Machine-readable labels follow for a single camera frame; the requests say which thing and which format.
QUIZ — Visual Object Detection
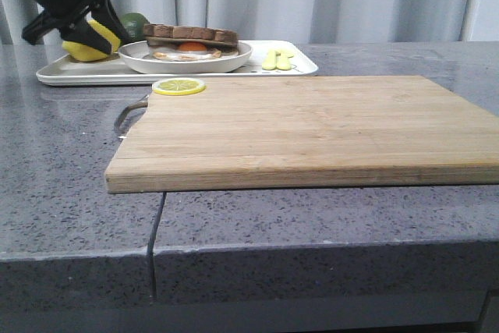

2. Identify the light green plastic piece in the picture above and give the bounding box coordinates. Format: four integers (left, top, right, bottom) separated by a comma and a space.
261, 49, 294, 71

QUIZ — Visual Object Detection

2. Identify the metal cutting board handle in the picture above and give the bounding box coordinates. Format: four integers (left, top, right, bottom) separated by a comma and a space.
113, 94, 150, 140

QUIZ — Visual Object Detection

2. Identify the bottom bread slice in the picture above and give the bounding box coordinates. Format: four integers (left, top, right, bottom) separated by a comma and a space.
147, 37, 239, 58

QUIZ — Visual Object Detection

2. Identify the white round plate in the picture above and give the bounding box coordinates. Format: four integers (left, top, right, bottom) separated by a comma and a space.
118, 41, 253, 75

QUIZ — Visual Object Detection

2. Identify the fried egg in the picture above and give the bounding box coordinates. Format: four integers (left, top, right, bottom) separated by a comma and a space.
149, 41, 222, 62

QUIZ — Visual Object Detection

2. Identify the white rectangular tray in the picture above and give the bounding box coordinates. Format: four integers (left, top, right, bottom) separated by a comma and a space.
37, 40, 318, 86

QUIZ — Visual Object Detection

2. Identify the wooden cutting board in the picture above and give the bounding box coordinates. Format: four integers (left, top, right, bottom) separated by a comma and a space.
104, 76, 498, 193

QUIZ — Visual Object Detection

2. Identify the yellow lemon slice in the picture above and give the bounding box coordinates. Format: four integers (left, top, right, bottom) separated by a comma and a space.
152, 77, 206, 96

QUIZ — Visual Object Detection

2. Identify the green lime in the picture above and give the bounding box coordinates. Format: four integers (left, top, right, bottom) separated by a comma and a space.
119, 12, 150, 42

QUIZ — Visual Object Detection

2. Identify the white bread slice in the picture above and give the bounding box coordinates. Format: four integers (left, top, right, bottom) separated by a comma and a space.
143, 23, 239, 44

